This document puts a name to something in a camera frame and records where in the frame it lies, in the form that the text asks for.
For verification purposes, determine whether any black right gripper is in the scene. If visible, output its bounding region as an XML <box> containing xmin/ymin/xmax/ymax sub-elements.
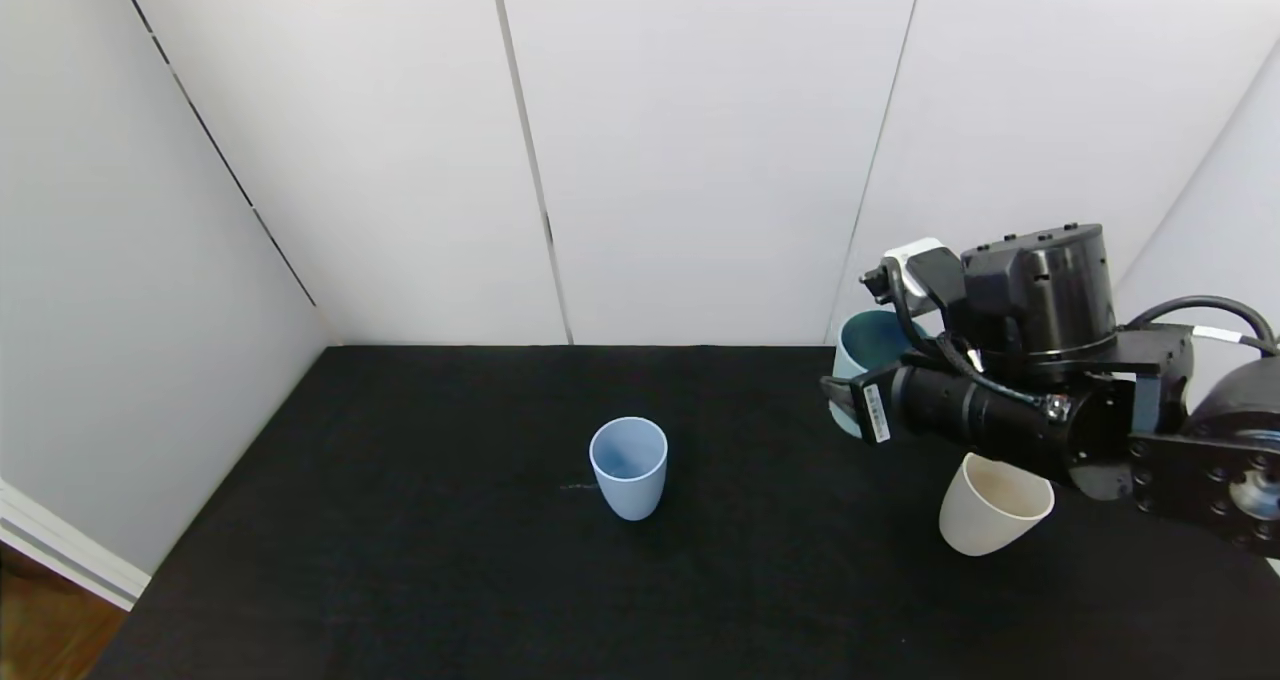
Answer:
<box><xmin>819</xmin><ymin>364</ymin><xmax>971</xmax><ymax>447</ymax></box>

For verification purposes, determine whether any teal plastic cup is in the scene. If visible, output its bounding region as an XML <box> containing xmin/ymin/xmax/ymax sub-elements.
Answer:
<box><xmin>830</xmin><ymin>310</ymin><xmax>931</xmax><ymax>439</ymax></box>

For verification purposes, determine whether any cream plastic cup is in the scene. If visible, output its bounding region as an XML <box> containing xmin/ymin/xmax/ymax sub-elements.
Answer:
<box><xmin>938</xmin><ymin>452</ymin><xmax>1055</xmax><ymax>557</ymax></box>

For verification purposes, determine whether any light blue plastic cup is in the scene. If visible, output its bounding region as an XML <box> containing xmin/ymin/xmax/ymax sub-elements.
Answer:
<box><xmin>589</xmin><ymin>417</ymin><xmax>668</xmax><ymax>521</ymax></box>

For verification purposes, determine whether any black felt table cover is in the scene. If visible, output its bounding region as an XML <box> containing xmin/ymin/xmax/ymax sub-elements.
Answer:
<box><xmin>90</xmin><ymin>345</ymin><xmax>1280</xmax><ymax>680</ymax></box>

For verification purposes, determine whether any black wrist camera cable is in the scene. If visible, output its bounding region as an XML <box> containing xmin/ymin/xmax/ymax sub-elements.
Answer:
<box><xmin>880</xmin><ymin>255</ymin><xmax>1056</xmax><ymax>411</ymax></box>

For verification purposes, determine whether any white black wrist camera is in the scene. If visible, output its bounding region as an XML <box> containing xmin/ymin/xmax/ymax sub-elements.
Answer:
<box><xmin>883</xmin><ymin>238</ymin><xmax>963</xmax><ymax>311</ymax></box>

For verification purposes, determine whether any black arm cable white tag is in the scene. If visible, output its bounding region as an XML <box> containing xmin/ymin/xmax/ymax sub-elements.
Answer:
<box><xmin>1125</xmin><ymin>296</ymin><xmax>1280</xmax><ymax>356</ymax></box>

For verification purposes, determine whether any white wall baseboard trim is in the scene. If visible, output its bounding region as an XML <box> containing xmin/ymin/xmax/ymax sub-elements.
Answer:
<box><xmin>0</xmin><ymin>477</ymin><xmax>153</xmax><ymax>611</ymax></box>

